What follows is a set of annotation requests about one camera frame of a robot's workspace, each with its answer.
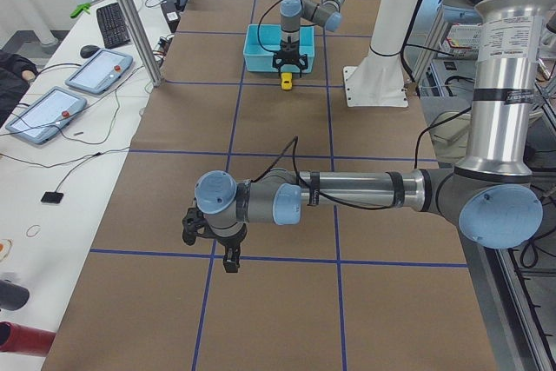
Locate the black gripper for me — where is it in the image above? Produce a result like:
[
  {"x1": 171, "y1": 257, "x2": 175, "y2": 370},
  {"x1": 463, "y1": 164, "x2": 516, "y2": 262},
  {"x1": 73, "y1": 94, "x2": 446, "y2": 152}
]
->
[
  {"x1": 204, "y1": 223, "x2": 248, "y2": 274},
  {"x1": 272, "y1": 40, "x2": 308, "y2": 77}
]

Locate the yellow beetle toy car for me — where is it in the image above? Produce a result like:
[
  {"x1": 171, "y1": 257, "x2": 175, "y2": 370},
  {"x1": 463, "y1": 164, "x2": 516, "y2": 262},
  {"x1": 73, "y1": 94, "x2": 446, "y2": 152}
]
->
[{"x1": 280, "y1": 72, "x2": 293, "y2": 91}]

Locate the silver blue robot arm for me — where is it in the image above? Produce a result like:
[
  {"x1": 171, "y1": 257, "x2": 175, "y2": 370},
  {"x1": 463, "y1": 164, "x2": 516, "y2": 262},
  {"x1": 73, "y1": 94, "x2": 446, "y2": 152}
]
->
[
  {"x1": 182, "y1": 0, "x2": 555, "y2": 273},
  {"x1": 272, "y1": 0, "x2": 345, "y2": 73}
]

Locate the turquoise plastic bin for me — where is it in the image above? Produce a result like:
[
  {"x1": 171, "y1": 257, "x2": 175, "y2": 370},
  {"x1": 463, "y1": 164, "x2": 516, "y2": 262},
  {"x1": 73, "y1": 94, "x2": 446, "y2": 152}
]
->
[{"x1": 243, "y1": 24, "x2": 315, "y2": 74}]

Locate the black keyboard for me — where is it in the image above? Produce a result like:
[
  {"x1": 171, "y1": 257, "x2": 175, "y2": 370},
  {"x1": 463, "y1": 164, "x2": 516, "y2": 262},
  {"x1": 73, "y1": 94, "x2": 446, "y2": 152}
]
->
[{"x1": 96, "y1": 3, "x2": 130, "y2": 49}]

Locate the upper teach pendant tablet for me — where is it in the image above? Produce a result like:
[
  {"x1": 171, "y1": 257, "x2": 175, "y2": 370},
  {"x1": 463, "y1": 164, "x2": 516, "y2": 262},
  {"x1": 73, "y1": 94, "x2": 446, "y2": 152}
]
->
[{"x1": 65, "y1": 49, "x2": 133, "y2": 95}]

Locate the teach pendant tablet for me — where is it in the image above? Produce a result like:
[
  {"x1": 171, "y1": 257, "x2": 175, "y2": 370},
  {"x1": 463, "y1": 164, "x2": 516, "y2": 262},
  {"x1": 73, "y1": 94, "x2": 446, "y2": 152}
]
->
[
  {"x1": 6, "y1": 87, "x2": 88, "y2": 145},
  {"x1": 65, "y1": 49, "x2": 133, "y2": 95}
]

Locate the small black square pad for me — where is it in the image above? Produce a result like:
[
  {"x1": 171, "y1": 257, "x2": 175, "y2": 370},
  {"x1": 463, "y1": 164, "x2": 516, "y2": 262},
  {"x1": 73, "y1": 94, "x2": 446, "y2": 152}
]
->
[{"x1": 41, "y1": 191, "x2": 64, "y2": 204}]

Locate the black computer mouse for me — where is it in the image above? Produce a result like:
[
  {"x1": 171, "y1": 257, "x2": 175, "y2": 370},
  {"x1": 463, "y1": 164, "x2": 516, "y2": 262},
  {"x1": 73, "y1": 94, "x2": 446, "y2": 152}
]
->
[{"x1": 80, "y1": 44, "x2": 100, "y2": 59}]

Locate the green plastic clamp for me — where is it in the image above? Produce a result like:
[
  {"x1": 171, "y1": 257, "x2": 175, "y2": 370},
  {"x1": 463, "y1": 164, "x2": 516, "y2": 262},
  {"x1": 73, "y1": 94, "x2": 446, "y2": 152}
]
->
[{"x1": 69, "y1": 3, "x2": 92, "y2": 19}]

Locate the red cylinder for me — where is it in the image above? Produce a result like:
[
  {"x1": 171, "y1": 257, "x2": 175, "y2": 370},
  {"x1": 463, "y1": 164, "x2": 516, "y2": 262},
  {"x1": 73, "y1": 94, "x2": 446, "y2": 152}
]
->
[{"x1": 1, "y1": 321, "x2": 56, "y2": 357}]

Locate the lower teach pendant tablet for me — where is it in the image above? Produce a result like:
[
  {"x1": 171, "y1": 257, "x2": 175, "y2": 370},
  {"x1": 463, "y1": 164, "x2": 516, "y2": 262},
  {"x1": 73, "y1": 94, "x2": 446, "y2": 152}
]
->
[{"x1": 6, "y1": 87, "x2": 88, "y2": 145}]

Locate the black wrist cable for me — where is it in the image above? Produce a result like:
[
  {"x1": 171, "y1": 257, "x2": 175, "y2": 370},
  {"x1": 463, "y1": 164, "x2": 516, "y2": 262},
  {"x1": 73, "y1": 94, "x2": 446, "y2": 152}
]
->
[
  {"x1": 251, "y1": 135, "x2": 473, "y2": 209},
  {"x1": 256, "y1": 0, "x2": 309, "y2": 56}
]

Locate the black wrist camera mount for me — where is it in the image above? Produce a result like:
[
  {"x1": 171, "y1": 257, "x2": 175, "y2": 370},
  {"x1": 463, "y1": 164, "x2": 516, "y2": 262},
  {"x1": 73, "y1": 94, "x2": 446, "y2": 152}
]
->
[{"x1": 182, "y1": 206, "x2": 207, "y2": 246}]

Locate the white pedestal column with base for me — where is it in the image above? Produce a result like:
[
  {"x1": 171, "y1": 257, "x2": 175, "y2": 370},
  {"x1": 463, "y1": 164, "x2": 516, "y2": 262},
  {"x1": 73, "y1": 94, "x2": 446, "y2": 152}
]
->
[{"x1": 343, "y1": 0, "x2": 418, "y2": 108}]

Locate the aluminium frame post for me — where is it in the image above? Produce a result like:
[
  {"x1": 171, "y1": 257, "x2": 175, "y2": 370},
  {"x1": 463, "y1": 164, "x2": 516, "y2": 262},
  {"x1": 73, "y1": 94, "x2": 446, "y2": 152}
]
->
[{"x1": 117, "y1": 0, "x2": 162, "y2": 88}]

